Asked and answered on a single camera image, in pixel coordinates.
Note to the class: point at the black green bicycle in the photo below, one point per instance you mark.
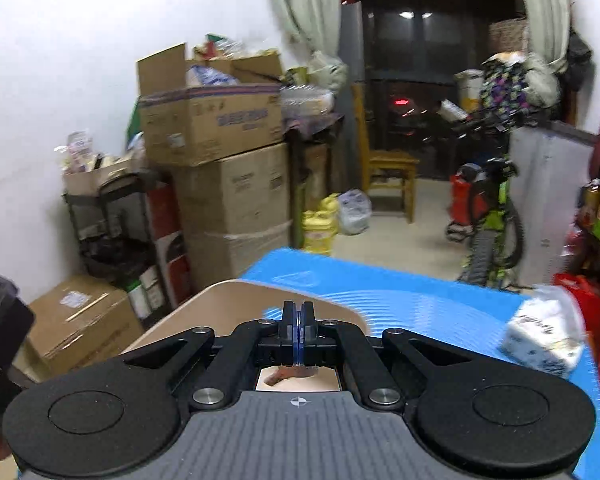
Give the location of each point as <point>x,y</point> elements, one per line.
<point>490,220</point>

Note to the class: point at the white tissue pack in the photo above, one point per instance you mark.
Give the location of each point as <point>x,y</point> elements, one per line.
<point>535,340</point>

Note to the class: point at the yellow plastic jug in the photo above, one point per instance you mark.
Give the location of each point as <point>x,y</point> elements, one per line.
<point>320,235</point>
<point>330,204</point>

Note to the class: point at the open printed cardboard box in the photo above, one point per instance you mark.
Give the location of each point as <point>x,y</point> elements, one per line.
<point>215,120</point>

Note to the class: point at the wooden chair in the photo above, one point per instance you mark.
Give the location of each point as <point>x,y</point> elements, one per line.
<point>390,162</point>

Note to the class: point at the black shelf cart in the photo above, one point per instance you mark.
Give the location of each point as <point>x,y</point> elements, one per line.
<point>110,240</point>

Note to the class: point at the pale green curtain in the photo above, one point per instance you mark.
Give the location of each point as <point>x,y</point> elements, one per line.
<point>542,5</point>
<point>300,5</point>

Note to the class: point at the small cardboard box with packets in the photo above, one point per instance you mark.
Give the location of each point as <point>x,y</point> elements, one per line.
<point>90,177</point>

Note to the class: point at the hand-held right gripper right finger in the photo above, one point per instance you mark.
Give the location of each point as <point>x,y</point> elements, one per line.
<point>306,332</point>

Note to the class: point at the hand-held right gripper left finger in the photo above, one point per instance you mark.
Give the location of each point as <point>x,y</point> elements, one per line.
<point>291,332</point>

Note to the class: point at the dark wooden table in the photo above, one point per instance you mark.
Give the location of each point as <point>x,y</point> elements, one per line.
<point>315,130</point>

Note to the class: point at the floral cloth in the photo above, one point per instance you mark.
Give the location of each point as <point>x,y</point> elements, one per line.
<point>502,82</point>

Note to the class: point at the pack of clear bottles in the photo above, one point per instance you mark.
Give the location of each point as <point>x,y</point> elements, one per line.
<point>305,100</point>

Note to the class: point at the beige plastic basket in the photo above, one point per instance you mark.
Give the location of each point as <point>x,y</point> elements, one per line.
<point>220,300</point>

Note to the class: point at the large plain cardboard box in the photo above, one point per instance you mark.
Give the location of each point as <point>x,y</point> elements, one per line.
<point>235,185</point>

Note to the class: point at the blue silicone mat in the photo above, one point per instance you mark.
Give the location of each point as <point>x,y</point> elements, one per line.
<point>405,305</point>

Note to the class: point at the low cardboard box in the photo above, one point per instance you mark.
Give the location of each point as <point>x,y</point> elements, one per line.
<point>80,320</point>

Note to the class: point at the tied plastic bag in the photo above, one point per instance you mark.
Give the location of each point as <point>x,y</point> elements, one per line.
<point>355,212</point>

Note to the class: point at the wrapped cardboard box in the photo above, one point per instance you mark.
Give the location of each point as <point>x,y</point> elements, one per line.
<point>240,255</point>

